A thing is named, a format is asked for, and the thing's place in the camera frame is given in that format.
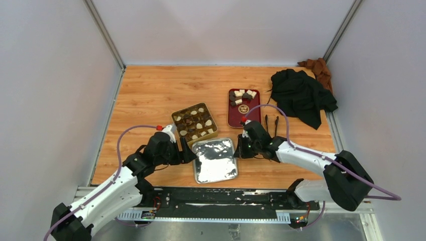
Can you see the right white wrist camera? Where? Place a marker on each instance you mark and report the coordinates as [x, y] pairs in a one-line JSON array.
[[251, 129]]

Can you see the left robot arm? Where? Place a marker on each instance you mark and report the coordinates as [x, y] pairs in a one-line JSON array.
[[125, 188]]

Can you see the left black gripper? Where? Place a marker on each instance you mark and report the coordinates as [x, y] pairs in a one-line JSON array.
[[186, 155]]

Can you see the brown cloth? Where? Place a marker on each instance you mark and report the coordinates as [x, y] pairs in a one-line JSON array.
[[320, 71]]

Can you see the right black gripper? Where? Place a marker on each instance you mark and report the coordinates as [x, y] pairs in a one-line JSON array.
[[240, 152]]

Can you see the gold chocolate tin box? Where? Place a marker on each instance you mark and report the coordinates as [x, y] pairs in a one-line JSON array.
[[189, 124]]

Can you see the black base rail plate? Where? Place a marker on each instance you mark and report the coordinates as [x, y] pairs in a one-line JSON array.
[[218, 204]]

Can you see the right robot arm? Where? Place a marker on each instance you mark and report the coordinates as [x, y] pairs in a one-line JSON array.
[[343, 180]]

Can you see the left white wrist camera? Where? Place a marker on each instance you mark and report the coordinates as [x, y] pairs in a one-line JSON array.
[[168, 129]]

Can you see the silver tin lid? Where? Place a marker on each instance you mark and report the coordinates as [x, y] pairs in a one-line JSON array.
[[215, 161]]

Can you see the black cloth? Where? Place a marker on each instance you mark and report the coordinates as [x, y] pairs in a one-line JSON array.
[[299, 95]]

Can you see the red chocolate tray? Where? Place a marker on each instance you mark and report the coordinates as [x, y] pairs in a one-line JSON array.
[[240, 103]]

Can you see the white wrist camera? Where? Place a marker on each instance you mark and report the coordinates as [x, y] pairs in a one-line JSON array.
[[251, 129], [168, 129]]

